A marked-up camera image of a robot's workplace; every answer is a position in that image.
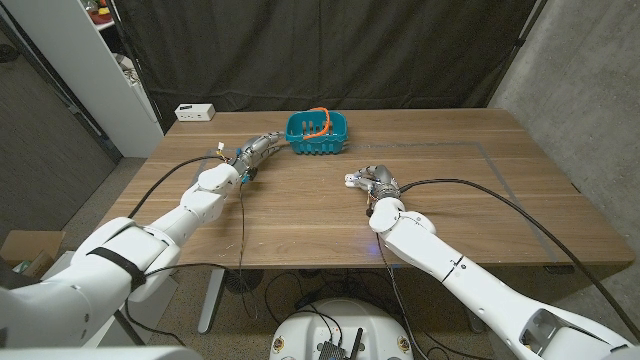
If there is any white cabinet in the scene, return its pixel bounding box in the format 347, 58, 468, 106
0, 0, 165, 159

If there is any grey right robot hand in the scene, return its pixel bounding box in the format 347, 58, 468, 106
344, 164, 402, 202

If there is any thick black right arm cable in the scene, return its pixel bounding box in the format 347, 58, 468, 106
399, 178, 640, 342

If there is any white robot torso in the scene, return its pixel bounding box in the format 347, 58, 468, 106
268, 298, 415, 360

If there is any black floor cable loop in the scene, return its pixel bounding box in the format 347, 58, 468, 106
263, 269, 351, 326

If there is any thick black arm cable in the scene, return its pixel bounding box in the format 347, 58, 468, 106
127, 155, 234, 220
399, 178, 640, 342

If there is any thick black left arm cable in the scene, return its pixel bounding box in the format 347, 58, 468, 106
127, 155, 234, 220

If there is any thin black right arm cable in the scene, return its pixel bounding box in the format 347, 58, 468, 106
374, 234, 496, 360

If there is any white power strip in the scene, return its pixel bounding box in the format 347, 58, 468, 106
174, 103, 217, 122

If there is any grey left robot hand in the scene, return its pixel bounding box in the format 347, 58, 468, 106
231, 130, 287, 184

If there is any white table leg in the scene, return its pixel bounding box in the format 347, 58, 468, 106
466, 310, 488, 335
197, 268, 226, 335

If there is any brown cardboard box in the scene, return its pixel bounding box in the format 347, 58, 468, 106
0, 229, 67, 278

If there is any teal plastic basket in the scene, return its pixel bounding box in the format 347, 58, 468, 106
284, 109, 350, 156

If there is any white paper sheet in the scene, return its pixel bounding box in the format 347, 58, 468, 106
47, 249, 84, 279

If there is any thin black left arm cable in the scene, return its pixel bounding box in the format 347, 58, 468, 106
123, 182, 262, 347

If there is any round black floor fan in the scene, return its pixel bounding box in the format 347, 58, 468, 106
223, 269, 265, 294

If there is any black backdrop curtain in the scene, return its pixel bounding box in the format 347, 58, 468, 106
112, 0, 539, 134

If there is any orange cable loop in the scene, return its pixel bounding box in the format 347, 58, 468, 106
302, 106, 332, 141

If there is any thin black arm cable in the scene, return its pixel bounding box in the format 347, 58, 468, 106
374, 234, 496, 360
123, 182, 262, 347

